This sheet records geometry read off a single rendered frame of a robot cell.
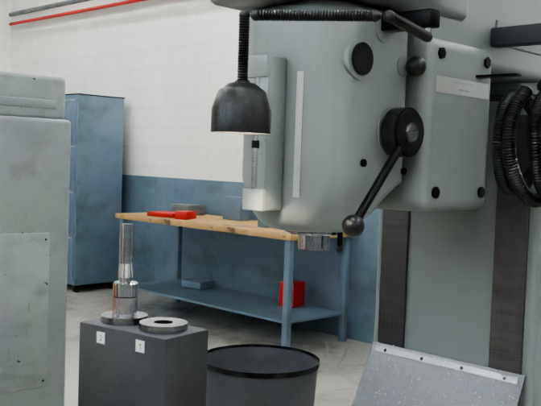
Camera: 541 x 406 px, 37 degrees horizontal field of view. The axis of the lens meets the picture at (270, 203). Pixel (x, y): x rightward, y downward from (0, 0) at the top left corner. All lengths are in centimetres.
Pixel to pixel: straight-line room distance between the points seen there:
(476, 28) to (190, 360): 76
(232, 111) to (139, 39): 783
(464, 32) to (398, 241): 44
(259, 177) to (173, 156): 710
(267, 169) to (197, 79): 688
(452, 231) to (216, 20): 647
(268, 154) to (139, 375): 57
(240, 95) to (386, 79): 29
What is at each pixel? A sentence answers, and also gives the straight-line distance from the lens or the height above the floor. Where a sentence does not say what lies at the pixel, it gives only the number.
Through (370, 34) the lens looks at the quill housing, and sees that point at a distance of 115.
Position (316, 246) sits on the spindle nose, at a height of 129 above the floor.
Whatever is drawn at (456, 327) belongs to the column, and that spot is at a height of 112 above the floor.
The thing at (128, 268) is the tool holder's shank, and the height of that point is 119.
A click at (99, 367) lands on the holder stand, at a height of 101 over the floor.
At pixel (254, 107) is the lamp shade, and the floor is 147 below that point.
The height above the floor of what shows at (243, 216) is 92.
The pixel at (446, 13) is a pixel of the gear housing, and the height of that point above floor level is 164.
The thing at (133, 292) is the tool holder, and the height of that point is 115.
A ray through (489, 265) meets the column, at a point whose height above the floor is 124.
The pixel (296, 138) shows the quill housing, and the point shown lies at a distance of 111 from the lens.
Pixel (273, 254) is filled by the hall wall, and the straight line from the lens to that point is 715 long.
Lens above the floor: 141
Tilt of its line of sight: 3 degrees down
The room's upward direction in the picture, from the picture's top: 2 degrees clockwise
